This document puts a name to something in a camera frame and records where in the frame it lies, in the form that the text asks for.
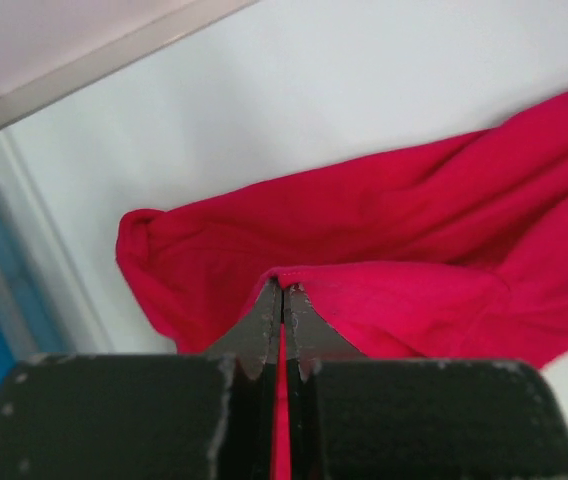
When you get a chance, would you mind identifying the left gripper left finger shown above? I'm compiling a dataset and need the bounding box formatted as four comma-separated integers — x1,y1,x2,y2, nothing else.
0,282,283,479

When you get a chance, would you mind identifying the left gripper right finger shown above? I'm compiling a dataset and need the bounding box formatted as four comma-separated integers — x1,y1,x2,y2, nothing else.
283,287,568,479

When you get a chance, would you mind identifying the red t shirt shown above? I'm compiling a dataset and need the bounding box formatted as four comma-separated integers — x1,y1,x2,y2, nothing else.
115,91,568,479

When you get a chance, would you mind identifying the aluminium rail frame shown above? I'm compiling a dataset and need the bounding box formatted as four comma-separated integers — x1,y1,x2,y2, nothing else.
0,1,249,130

